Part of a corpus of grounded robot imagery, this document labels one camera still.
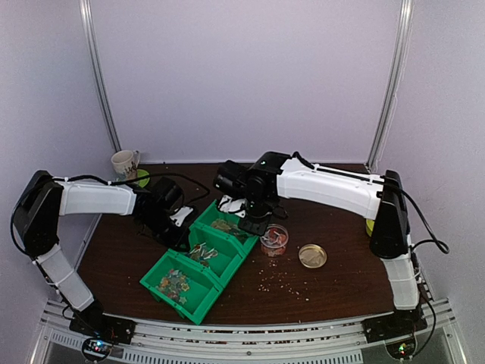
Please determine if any green bowl right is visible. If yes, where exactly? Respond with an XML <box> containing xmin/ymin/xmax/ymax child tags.
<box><xmin>365</xmin><ymin>219</ymin><xmax>374</xmax><ymax>237</ymax></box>

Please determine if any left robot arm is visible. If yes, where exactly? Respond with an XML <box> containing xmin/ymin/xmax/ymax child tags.
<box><xmin>11</xmin><ymin>170</ymin><xmax>194</xmax><ymax>337</ymax></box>

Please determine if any green bin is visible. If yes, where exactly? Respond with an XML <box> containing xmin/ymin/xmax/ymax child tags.
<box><xmin>139</xmin><ymin>249</ymin><xmax>222</xmax><ymax>325</ymax></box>

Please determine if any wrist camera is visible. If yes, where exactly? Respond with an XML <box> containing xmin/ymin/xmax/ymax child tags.
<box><xmin>213</xmin><ymin>160</ymin><xmax>249</xmax><ymax>199</ymax></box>
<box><xmin>150</xmin><ymin>177</ymin><xmax>183</xmax><ymax>211</ymax></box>

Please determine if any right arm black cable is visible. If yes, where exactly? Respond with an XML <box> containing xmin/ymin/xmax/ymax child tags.
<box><xmin>291</xmin><ymin>150</ymin><xmax>451</xmax><ymax>353</ymax></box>

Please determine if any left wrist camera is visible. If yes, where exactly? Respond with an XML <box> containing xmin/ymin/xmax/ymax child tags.
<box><xmin>150</xmin><ymin>177</ymin><xmax>183</xmax><ymax>211</ymax></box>

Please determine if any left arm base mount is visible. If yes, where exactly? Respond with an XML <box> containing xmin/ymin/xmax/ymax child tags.
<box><xmin>69</xmin><ymin>315</ymin><xmax>136</xmax><ymax>344</ymax></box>

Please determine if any green bin compartment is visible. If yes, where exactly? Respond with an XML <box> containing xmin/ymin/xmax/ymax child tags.
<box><xmin>179</xmin><ymin>230</ymin><xmax>243</xmax><ymax>287</ymax></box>
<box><xmin>189</xmin><ymin>199</ymin><xmax>258</xmax><ymax>259</ymax></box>

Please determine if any gold jar lid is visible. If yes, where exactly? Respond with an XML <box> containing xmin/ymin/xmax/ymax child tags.
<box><xmin>298</xmin><ymin>244</ymin><xmax>327</xmax><ymax>269</ymax></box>

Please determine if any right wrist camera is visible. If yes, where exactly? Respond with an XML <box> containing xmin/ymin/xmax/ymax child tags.
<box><xmin>213</xmin><ymin>160</ymin><xmax>249</xmax><ymax>199</ymax></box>

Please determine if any yellow candies pile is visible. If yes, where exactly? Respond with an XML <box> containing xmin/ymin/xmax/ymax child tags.
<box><xmin>211</xmin><ymin>218</ymin><xmax>246</xmax><ymax>238</ymax></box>

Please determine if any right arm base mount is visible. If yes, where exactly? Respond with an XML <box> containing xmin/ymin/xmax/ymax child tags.
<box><xmin>361</xmin><ymin>312</ymin><xmax>427</xmax><ymax>344</ymax></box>

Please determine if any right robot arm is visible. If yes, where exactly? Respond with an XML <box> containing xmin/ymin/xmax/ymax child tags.
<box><xmin>213</xmin><ymin>152</ymin><xmax>419</xmax><ymax>335</ymax></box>

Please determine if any star candies pile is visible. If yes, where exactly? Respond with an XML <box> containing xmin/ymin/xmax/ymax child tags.
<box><xmin>157</xmin><ymin>269</ymin><xmax>190</xmax><ymax>305</ymax></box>

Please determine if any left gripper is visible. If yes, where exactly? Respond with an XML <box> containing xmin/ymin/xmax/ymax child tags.
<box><xmin>139</xmin><ymin>209</ymin><xmax>190</xmax><ymax>252</ymax></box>

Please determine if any green bowl behind bins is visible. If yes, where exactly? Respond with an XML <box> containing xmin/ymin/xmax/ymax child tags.
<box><xmin>136</xmin><ymin>168</ymin><xmax>150</xmax><ymax>187</ymax></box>

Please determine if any clear plastic jar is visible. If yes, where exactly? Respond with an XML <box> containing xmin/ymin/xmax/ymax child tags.
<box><xmin>260</xmin><ymin>224</ymin><xmax>289</xmax><ymax>258</ymax></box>

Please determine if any aluminium front rail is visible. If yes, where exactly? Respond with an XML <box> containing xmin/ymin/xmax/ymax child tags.
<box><xmin>27</xmin><ymin>299</ymin><xmax>471</xmax><ymax>363</ymax></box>

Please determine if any aluminium corner post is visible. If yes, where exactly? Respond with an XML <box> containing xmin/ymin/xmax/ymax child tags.
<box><xmin>79</xmin><ymin>0</ymin><xmax>121</xmax><ymax>152</ymax></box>
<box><xmin>366</xmin><ymin>0</ymin><xmax>415</xmax><ymax>172</ymax></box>

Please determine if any right aluminium corner post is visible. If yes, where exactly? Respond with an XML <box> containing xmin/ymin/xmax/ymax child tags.
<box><xmin>366</xmin><ymin>0</ymin><xmax>415</xmax><ymax>172</ymax></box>

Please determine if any white ceramic mug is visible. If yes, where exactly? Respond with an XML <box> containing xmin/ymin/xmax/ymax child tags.
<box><xmin>111</xmin><ymin>150</ymin><xmax>140</xmax><ymax>180</ymax></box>

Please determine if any left aluminium corner post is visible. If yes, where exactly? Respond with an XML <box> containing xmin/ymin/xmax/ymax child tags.
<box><xmin>79</xmin><ymin>0</ymin><xmax>121</xmax><ymax>152</ymax></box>

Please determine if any lollipop candies pile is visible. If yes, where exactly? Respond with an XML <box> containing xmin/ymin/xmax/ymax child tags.
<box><xmin>188</xmin><ymin>243</ymin><xmax>218</xmax><ymax>265</ymax></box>

